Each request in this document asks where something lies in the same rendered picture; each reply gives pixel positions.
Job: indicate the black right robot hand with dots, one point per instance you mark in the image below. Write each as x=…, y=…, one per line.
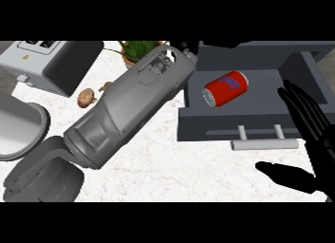
x=329, y=148

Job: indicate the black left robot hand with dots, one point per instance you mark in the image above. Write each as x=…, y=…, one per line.
x=221, y=43

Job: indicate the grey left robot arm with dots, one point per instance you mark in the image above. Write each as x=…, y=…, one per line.
x=124, y=101

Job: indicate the dark grey open drawer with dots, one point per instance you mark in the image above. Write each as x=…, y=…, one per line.
x=264, y=69

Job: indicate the red can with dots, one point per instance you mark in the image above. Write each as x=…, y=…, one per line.
x=227, y=88

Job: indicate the dark grey drawer front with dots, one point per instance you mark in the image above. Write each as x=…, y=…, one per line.
x=208, y=123

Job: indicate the green potted plant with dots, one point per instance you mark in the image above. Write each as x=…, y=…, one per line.
x=138, y=50

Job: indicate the small brown vegetable piece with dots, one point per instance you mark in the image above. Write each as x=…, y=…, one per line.
x=106, y=86

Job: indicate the brown mushroom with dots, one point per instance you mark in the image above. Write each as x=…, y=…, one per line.
x=87, y=98

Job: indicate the pale grey boxy appliance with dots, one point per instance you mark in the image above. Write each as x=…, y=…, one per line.
x=44, y=69

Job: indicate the pale grey round container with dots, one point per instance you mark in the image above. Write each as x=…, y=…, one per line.
x=14, y=129

